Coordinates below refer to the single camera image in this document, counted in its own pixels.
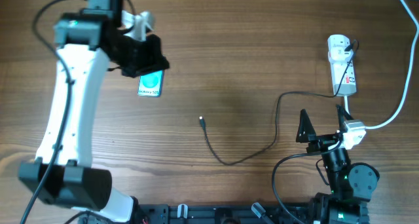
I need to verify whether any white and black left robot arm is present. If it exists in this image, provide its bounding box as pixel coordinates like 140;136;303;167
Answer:
18;0;170;223

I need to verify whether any white power strip cord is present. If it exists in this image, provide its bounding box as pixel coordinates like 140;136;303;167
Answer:
343;0;419;130

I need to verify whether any black USB charging cable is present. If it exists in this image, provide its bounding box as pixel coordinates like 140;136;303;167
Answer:
198;39;360;166

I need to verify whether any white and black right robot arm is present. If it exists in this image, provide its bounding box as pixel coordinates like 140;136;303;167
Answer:
296;105;380;224

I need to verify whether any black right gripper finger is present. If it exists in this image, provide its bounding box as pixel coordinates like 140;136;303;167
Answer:
296;109;316;143
336;104;354;130

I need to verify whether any blue Galaxy smartphone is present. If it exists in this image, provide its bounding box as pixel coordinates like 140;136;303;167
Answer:
137;70;164;98

